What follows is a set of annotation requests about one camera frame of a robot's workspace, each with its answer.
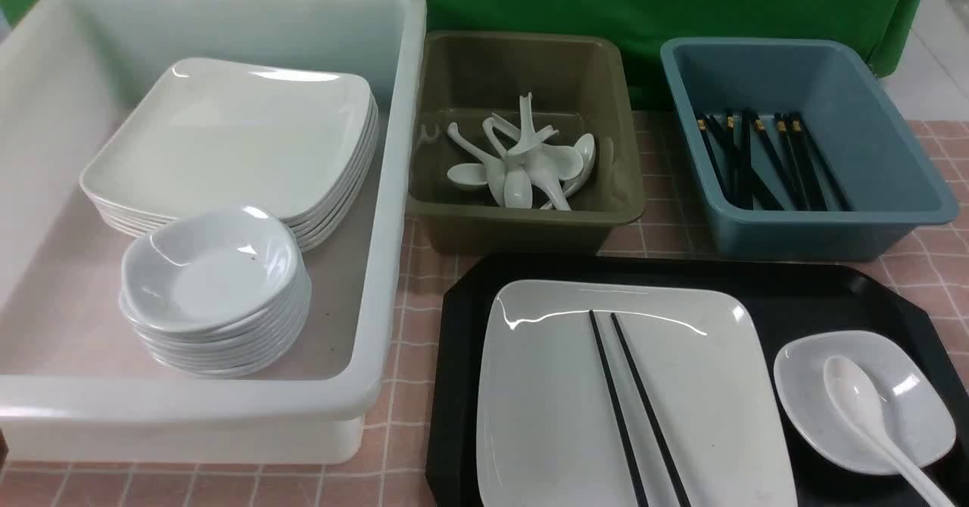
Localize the black chopsticks in bin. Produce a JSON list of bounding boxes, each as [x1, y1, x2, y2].
[[693, 108, 854, 213]]

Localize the white ceramic soup spoon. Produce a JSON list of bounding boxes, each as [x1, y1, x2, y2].
[[823, 355, 954, 506]]

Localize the small white sauce bowl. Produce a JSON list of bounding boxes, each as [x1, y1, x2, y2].
[[773, 330, 958, 476]]

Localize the large white plastic tub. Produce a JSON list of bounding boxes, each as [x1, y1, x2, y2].
[[2, 0, 427, 465]]

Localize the white square rice plate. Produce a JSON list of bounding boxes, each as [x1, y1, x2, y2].
[[475, 279, 797, 506]]

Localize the stack of small white bowls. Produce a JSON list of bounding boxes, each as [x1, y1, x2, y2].
[[118, 206, 313, 379]]

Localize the blue plastic bin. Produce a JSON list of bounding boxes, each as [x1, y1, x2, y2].
[[660, 37, 958, 261]]

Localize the pink checkered tablecloth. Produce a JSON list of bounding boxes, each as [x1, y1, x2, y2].
[[2, 113, 967, 506]]

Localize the olive green plastic bin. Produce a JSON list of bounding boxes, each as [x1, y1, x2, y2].
[[407, 31, 647, 255]]

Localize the white spoons in bin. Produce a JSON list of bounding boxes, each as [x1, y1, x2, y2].
[[446, 93, 597, 211]]

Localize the stack of white square plates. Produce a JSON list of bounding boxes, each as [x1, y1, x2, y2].
[[79, 58, 380, 252]]

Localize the black chopstick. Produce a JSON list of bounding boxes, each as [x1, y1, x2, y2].
[[587, 309, 650, 507], [610, 312, 692, 506]]

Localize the black plastic serving tray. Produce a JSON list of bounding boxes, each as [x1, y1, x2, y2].
[[425, 254, 968, 506]]

